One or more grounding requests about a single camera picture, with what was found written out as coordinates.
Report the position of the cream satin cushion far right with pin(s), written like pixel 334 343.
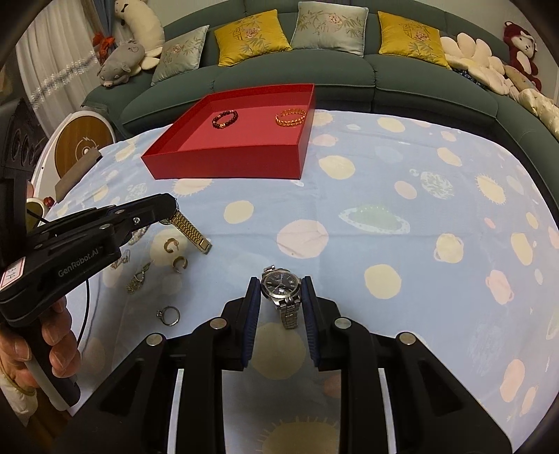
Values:
pixel 523 91

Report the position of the person's left hand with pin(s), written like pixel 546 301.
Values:
pixel 58 340

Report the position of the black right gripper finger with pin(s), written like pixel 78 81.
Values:
pixel 126 218

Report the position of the round white wood stool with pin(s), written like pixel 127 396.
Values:
pixel 79 133

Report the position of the yellow embroidered cushion left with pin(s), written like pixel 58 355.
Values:
pixel 250 37

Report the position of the red fish ornament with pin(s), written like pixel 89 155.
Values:
pixel 102 45

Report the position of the blue patterned tablecloth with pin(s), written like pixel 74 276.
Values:
pixel 406 225

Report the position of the red monkey plush toy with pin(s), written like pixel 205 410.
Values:
pixel 522 47

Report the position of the red shallow tray box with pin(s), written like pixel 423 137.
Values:
pixel 233 134

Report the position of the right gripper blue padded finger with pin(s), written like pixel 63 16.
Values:
pixel 247 320
pixel 317 318

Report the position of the brown cardboard piece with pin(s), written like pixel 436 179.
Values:
pixel 73 176

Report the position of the yellow embroidered cushion right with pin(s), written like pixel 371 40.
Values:
pixel 408 38

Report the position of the gold wristwatch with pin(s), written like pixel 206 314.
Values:
pixel 193 235

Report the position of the white flower plush cushion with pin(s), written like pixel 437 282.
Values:
pixel 476 58

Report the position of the gold hoop earring upper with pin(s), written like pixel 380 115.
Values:
pixel 171 246

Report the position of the white cow plush toy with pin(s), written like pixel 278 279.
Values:
pixel 146 28

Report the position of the gold hoop earring lower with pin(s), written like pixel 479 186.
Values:
pixel 180 263

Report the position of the grey-green embroidered cushion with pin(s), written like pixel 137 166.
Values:
pixel 181 54
pixel 330 26

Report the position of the white sheer curtain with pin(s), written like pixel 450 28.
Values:
pixel 57 62

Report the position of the yellow embroidered cushion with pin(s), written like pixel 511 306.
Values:
pixel 408 38
pixel 250 37

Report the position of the small gold drop earring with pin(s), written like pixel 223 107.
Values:
pixel 124 258

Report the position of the gold chain bangle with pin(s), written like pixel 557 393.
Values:
pixel 291 117

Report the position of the silver wristwatch dark dial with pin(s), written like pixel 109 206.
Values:
pixel 283 289

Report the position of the grey pig plush toy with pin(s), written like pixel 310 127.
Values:
pixel 122 64

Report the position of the grey-green embroidered cushion left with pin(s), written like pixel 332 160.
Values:
pixel 181 54

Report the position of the gold hoop earring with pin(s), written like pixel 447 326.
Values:
pixel 180 263
pixel 171 246

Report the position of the dark green sofa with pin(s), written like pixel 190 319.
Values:
pixel 373 82

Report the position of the grey-green embroidered cushion centre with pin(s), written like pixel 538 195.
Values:
pixel 330 26

